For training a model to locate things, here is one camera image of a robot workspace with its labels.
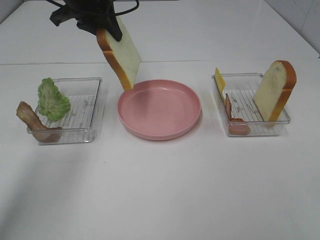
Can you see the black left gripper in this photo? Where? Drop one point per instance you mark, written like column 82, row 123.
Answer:
column 101, row 12

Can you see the bread slice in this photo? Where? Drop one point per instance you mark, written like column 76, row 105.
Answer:
column 122, row 56
column 275, row 89

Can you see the green lettuce leaf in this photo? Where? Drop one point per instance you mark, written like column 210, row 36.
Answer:
column 51, row 103

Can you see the brown bacon strip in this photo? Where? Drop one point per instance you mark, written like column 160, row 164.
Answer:
column 32, row 120

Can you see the yellow cheese slice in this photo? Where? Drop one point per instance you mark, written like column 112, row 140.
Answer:
column 221, row 83

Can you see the pink bacon strip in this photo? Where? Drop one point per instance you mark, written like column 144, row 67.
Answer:
column 236, row 125

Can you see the left clear plastic tray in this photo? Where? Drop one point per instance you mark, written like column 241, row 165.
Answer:
column 82, row 124

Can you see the clear plastic tray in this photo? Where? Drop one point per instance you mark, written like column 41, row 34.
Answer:
column 241, row 88
column 82, row 124

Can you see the pink round plate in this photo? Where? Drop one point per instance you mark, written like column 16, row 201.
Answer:
column 159, row 109

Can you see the right clear plastic tray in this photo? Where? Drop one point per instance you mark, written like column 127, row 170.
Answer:
column 241, row 88

